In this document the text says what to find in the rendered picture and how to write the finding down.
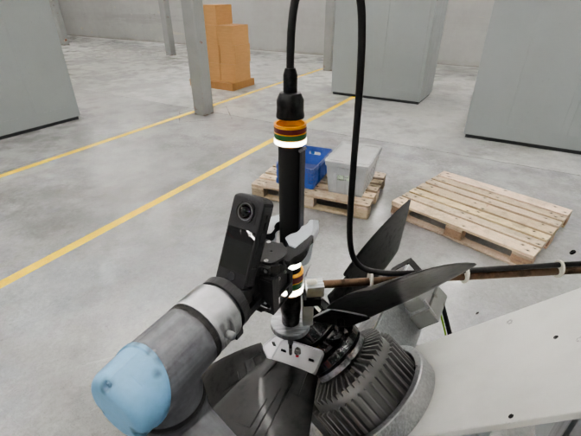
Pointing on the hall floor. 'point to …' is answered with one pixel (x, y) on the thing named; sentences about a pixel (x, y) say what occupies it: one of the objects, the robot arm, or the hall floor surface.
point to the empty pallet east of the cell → (485, 215)
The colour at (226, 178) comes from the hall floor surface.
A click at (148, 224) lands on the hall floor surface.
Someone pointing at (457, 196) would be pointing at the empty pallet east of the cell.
